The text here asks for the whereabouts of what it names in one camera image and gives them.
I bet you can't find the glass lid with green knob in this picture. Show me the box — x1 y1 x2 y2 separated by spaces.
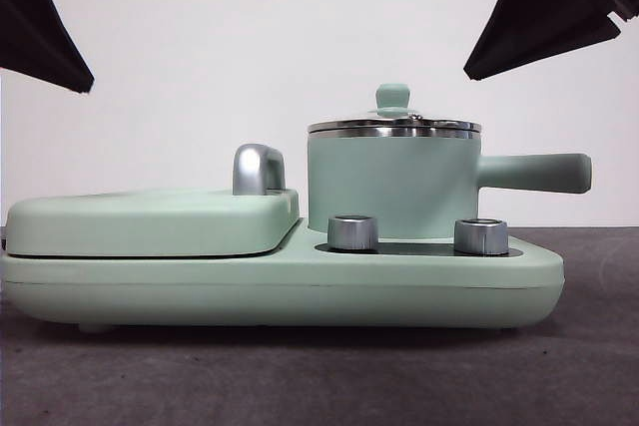
307 83 483 133

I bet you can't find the mint green steamer pot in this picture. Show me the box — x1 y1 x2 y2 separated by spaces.
307 126 594 242

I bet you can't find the silver control knob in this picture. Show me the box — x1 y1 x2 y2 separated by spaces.
327 214 380 252
453 217 510 256

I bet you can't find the mint green breakfast machine base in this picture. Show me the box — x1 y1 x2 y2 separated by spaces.
0 225 566 335

